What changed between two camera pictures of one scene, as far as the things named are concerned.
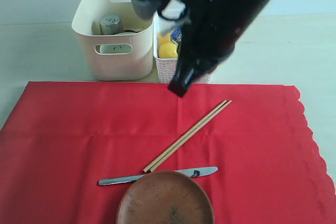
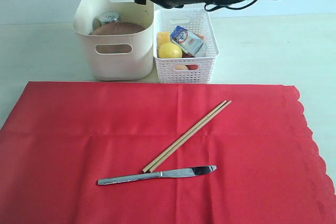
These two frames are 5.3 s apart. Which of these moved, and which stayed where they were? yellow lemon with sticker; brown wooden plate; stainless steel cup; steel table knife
Moved: stainless steel cup; brown wooden plate
Stayed: steel table knife; yellow lemon with sticker
